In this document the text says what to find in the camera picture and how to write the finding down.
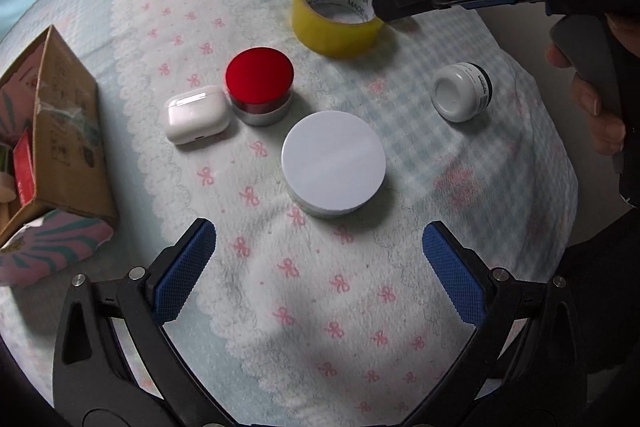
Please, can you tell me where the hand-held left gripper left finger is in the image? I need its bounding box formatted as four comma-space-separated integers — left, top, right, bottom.
52, 218, 218, 414

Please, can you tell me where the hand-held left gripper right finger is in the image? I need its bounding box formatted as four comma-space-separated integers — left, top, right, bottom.
410, 221, 588, 425

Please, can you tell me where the yellow tape roll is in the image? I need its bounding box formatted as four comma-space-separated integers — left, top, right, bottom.
292, 0, 386, 58

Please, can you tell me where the person's right hand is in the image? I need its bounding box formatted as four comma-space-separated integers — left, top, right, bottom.
546, 43, 627, 156

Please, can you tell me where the small white jar black lid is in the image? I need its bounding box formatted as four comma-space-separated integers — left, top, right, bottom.
431, 63, 493, 124

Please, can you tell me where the bow print tablecloth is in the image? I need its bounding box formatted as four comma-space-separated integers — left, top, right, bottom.
0, 0, 581, 427

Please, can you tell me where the pink striped cloth pouch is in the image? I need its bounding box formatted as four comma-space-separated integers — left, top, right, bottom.
0, 209, 114, 288

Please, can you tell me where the white earbuds case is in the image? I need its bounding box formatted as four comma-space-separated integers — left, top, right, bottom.
165, 85, 232, 145

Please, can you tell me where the person's dark clothing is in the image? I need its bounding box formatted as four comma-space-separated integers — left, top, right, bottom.
562, 207, 640, 375

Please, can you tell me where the round tin with red lid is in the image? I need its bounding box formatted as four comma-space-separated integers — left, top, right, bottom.
225, 48, 295, 126

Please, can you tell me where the large round white tin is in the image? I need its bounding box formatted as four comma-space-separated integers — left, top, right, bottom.
281, 110, 387, 219

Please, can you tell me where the brown cardboard box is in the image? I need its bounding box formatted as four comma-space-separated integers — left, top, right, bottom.
0, 25, 119, 248

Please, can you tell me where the red packet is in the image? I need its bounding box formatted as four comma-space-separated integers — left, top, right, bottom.
12, 129, 39, 208

